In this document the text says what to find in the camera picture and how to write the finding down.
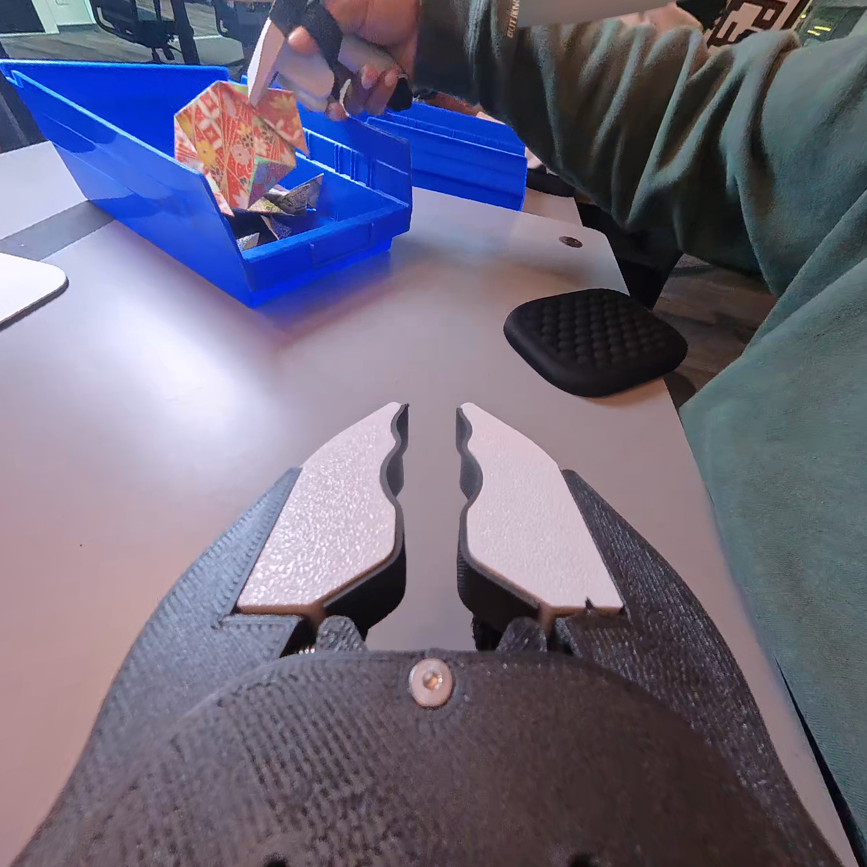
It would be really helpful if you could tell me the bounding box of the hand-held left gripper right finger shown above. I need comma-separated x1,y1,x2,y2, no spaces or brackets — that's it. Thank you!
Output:
454,401,628,627

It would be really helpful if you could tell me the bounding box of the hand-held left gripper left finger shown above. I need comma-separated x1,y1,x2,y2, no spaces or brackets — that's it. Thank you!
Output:
236,401,410,627

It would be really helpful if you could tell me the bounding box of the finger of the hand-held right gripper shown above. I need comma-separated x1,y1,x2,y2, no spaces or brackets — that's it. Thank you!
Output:
246,21,294,109

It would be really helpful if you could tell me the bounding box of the green backed red floral paper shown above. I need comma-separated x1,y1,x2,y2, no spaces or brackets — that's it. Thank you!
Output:
172,79,310,219

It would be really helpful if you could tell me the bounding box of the blue plastic bin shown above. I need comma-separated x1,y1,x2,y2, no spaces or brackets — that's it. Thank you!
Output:
0,57,415,308
364,102,529,214

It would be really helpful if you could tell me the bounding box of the person's right forearm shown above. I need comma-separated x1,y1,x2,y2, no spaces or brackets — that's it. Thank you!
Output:
414,0,867,296

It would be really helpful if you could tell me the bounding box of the person's right hand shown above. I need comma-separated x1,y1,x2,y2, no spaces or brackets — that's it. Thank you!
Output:
288,0,424,120

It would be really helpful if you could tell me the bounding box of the black textured pad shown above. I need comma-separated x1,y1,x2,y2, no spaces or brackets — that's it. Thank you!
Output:
503,288,689,399

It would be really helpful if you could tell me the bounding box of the dark green cloth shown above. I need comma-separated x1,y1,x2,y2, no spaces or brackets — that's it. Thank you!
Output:
678,231,867,848

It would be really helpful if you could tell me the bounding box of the white stand plate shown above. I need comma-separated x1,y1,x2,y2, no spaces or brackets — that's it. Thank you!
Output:
0,252,70,331

